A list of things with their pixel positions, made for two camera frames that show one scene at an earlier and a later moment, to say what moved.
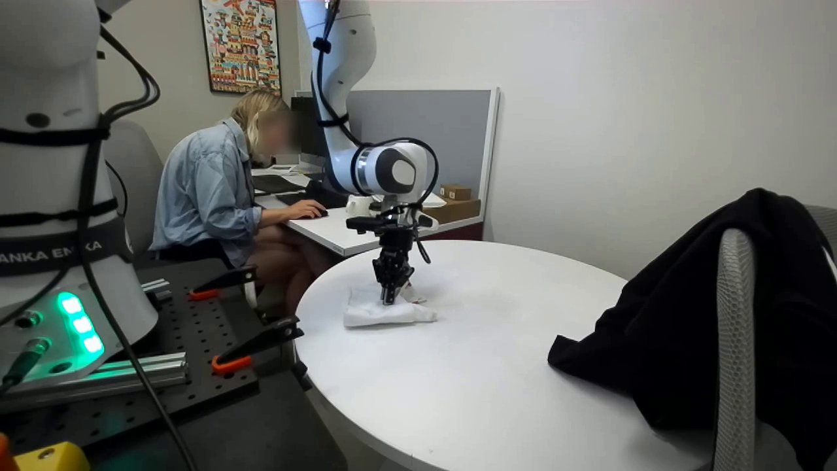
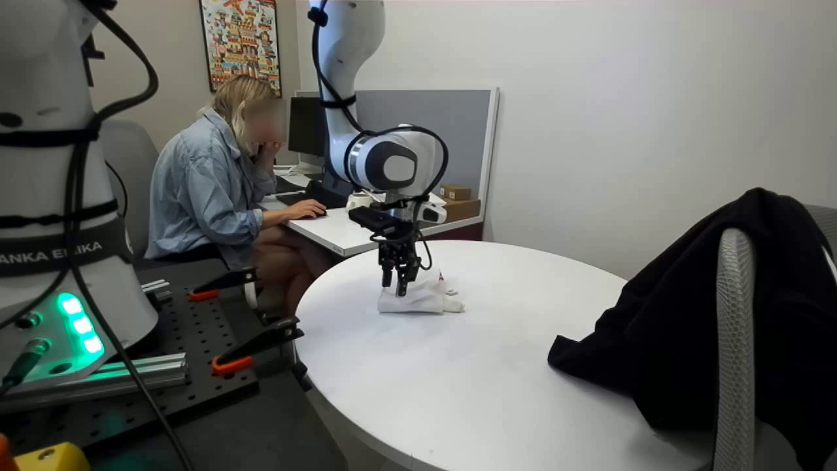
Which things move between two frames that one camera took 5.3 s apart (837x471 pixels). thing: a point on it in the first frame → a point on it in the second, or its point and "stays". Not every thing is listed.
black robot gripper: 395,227 stays
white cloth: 387,315 → 436,294
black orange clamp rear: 221,280 stays
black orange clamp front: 236,359 stays
